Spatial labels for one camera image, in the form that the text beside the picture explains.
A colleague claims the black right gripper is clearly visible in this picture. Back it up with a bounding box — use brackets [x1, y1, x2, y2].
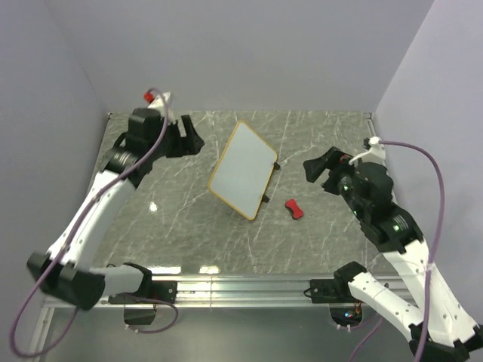
[302, 146, 368, 220]

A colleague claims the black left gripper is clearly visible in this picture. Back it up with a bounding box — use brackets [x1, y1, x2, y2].
[149, 115, 204, 161]

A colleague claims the red bone shaped eraser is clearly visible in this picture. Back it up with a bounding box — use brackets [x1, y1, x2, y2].
[285, 199, 304, 220]

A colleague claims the yellow framed whiteboard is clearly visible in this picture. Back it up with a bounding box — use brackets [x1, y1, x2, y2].
[208, 121, 278, 221]

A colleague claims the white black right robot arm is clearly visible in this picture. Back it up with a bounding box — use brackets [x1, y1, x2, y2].
[303, 147, 482, 361]

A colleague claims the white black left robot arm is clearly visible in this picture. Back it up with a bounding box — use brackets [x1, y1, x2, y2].
[27, 108, 205, 311]

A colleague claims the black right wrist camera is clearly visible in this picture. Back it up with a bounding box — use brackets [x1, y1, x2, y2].
[353, 162, 394, 205]

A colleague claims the aluminium right side rail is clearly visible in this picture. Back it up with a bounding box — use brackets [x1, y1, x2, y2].
[364, 112, 420, 275]

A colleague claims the aluminium rail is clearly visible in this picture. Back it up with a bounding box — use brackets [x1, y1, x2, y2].
[364, 112, 420, 275]
[42, 274, 441, 309]

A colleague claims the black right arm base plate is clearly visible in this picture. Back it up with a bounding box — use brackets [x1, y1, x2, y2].
[303, 276, 358, 304]

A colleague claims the aluminium front rail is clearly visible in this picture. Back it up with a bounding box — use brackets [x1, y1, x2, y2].
[42, 274, 441, 309]

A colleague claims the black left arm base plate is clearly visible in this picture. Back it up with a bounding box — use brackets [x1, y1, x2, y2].
[108, 280, 177, 305]

